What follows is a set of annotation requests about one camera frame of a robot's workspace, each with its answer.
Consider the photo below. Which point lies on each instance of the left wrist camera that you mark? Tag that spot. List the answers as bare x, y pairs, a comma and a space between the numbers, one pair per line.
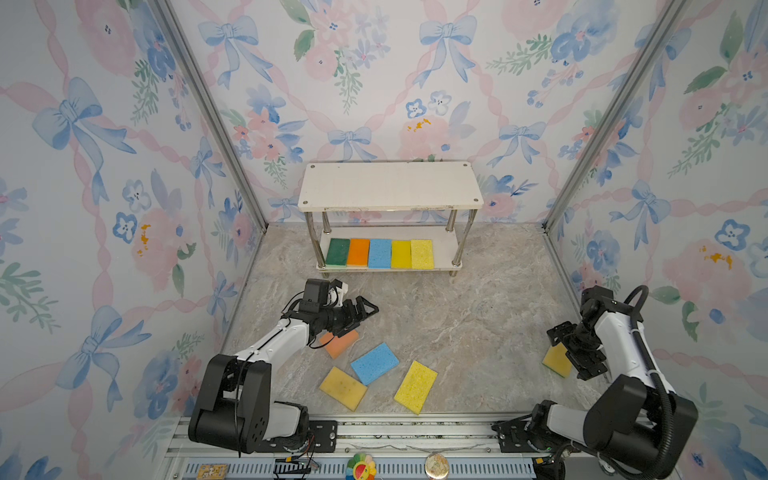
336, 296

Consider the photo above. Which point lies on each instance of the green scrub sponge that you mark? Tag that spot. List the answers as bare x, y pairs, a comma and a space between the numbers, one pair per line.
337, 253

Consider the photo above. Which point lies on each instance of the white two-tier shelf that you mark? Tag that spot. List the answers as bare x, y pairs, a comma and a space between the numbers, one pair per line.
393, 187

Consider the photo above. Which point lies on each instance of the yellow orange sponge bottom left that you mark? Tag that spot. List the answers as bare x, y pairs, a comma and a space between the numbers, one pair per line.
343, 388

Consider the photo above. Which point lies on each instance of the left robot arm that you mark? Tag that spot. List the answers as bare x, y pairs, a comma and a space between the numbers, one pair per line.
235, 407

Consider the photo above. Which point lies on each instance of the blue sponge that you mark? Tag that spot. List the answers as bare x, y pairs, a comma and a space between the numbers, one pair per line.
374, 364
380, 254

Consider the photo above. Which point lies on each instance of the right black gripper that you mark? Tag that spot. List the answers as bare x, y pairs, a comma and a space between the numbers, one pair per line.
586, 363

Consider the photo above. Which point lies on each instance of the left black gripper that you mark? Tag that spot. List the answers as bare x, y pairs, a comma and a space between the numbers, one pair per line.
351, 317

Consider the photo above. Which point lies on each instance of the round gold badge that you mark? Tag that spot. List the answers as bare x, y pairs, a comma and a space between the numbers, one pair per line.
436, 466

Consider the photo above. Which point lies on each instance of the small yellow patterned card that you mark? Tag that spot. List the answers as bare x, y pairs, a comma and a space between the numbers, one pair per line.
212, 472

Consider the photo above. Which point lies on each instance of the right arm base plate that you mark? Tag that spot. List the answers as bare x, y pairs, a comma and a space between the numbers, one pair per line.
520, 435

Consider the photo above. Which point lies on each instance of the peach pink sponge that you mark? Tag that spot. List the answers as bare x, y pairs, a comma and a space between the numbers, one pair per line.
335, 346

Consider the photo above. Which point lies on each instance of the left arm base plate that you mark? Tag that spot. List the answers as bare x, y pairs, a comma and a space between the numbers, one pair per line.
318, 436

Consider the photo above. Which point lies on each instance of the colourful round toy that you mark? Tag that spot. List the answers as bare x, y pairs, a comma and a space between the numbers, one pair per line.
361, 467

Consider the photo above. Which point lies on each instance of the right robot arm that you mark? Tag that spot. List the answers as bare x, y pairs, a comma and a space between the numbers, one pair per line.
639, 425

